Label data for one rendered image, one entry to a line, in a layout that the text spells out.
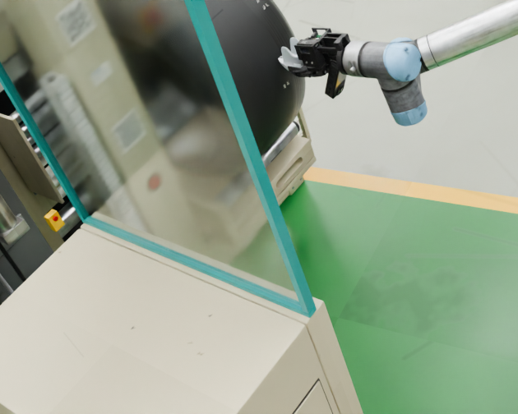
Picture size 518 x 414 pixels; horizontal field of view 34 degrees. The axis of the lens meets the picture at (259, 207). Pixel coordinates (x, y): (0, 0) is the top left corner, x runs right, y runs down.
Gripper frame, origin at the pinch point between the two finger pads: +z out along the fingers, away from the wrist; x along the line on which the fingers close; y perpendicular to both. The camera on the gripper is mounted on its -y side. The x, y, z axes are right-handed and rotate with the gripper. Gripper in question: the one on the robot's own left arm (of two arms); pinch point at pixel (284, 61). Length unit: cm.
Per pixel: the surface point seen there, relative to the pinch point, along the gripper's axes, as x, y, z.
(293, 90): -1.3, -9.5, 2.8
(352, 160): -83, -113, 79
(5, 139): 39, -2, 71
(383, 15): -182, -108, 125
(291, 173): -0.8, -37.9, 15.9
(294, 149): -5.6, -33.5, 16.4
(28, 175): 39, -15, 72
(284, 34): -4.8, 3.9, 2.1
